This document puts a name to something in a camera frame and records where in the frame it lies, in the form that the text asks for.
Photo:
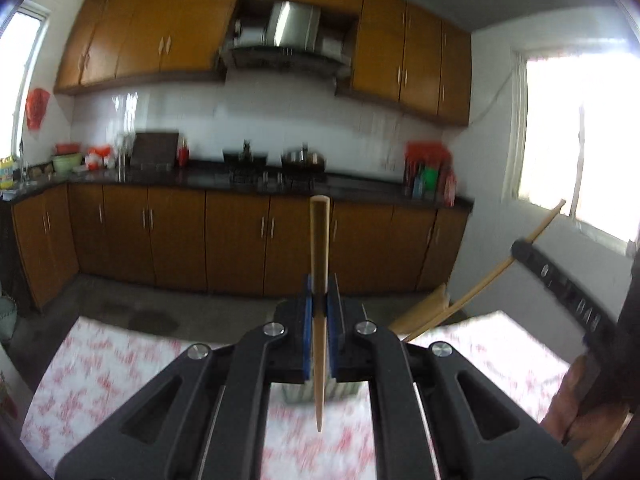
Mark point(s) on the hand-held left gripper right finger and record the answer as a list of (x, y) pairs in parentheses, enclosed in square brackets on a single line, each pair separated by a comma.
[(332, 332)]

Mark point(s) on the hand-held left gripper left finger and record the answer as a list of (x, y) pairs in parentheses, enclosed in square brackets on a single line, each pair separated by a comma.
[(308, 330)]

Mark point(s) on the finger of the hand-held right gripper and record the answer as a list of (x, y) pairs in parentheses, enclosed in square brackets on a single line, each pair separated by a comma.
[(565, 290)]

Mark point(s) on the light wooden chopstick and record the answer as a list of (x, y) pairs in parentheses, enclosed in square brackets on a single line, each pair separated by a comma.
[(480, 291), (420, 310), (320, 240)]

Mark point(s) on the person's right hand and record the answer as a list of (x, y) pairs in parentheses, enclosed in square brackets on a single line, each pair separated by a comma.
[(567, 400)]

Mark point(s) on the large bright window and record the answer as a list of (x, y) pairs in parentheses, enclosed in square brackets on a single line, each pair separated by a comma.
[(575, 135)]

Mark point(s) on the black gas stove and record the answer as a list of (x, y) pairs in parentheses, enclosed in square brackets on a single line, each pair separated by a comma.
[(277, 177)]

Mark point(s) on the brown wooden base cabinets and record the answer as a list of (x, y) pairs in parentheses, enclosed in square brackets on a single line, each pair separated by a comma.
[(175, 240)]

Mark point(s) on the black wok with lid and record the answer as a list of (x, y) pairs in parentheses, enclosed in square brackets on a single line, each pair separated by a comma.
[(302, 159)]

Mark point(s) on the red bag of supplies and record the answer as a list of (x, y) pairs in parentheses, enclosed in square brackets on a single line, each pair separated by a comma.
[(430, 170)]

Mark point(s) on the red floral white tablecloth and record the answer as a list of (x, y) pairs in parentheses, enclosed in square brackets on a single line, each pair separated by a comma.
[(125, 370)]

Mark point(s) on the red bottle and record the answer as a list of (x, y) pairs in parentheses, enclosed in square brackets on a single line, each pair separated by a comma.
[(183, 155)]

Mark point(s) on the black kitchen countertop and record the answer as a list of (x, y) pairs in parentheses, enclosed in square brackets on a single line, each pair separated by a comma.
[(150, 176)]

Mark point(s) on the dark cutting board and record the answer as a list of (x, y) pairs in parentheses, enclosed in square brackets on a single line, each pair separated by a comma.
[(155, 150)]

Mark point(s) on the clear glass cups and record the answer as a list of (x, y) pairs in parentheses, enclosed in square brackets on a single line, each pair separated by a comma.
[(123, 152)]

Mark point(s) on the red and white container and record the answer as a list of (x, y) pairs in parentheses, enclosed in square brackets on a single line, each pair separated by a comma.
[(97, 156)]

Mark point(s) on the green plastic basin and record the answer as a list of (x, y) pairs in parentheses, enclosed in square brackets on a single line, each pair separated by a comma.
[(67, 163)]

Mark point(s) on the steel range hood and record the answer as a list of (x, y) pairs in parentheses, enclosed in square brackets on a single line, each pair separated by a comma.
[(287, 30)]

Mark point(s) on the red plastic basin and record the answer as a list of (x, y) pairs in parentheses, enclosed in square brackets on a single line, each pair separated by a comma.
[(67, 149)]

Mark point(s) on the steel faucet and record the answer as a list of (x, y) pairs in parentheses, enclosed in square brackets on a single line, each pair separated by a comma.
[(22, 160)]

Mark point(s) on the yellow dish soap bottle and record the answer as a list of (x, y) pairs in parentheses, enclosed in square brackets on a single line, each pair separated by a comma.
[(6, 172)]

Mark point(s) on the red hanging decoration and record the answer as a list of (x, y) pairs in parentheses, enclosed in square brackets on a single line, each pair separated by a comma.
[(37, 107)]

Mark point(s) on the small bright window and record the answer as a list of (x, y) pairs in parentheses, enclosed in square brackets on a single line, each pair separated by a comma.
[(22, 70)]

